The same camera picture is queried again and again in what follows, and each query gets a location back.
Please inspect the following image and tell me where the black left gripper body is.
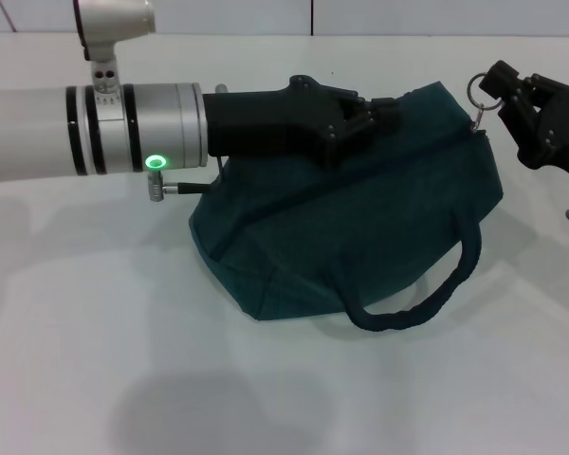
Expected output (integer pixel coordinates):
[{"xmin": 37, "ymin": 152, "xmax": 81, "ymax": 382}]
[{"xmin": 201, "ymin": 74, "xmax": 362, "ymax": 173}]

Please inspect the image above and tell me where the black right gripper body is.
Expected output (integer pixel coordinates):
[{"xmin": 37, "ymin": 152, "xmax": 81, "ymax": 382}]
[{"xmin": 516, "ymin": 82, "xmax": 569, "ymax": 187}]

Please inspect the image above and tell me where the dark teal insulated lunch bag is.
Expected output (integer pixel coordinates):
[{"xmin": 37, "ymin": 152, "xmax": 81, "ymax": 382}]
[{"xmin": 188, "ymin": 69, "xmax": 505, "ymax": 337}]

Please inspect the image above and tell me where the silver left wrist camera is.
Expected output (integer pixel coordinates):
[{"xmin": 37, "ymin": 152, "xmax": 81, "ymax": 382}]
[{"xmin": 72, "ymin": 0, "xmax": 157, "ymax": 96}]

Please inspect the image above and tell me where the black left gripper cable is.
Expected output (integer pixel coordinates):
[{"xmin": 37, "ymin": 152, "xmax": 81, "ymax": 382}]
[{"xmin": 145, "ymin": 155, "xmax": 229, "ymax": 204}]

